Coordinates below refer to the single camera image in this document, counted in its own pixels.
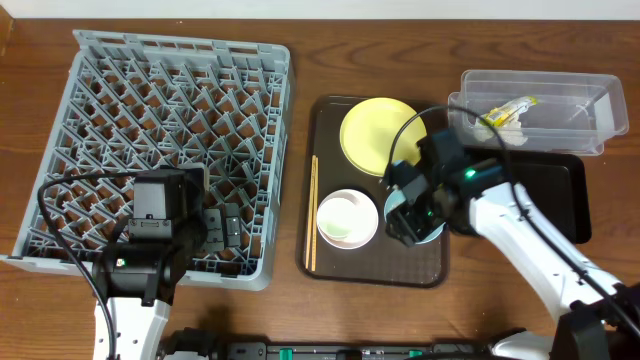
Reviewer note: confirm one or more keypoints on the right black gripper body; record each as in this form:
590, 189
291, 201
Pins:
409, 215

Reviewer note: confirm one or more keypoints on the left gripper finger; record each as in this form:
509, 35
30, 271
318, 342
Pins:
232, 225
215, 235

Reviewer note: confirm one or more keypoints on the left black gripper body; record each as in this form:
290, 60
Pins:
220, 230

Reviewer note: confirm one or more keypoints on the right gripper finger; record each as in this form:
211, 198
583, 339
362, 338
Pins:
416, 230
400, 222

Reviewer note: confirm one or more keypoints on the light blue bowl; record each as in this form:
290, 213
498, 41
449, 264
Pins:
393, 202

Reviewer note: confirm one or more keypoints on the green snack wrapper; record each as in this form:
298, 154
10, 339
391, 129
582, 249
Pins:
510, 111

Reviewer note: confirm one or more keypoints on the white tissue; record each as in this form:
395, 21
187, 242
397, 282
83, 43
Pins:
510, 132

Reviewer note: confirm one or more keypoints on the pale green cup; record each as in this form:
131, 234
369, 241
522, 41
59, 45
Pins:
334, 217

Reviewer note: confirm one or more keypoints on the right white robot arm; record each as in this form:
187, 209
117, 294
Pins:
596, 315

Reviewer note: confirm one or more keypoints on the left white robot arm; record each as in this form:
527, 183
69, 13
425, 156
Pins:
149, 253

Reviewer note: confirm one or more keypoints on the grey plastic dishwasher rack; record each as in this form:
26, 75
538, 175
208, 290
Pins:
134, 102

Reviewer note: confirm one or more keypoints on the black waste tray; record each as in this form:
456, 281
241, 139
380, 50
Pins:
556, 183

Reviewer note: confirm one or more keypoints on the clear plastic waste bin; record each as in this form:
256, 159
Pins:
576, 112

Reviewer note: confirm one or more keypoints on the dark brown serving tray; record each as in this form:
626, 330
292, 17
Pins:
383, 260

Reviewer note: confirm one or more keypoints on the yellow round plate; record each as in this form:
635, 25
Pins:
368, 130

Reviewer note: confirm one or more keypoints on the left wooden chopstick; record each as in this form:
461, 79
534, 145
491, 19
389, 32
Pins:
309, 224

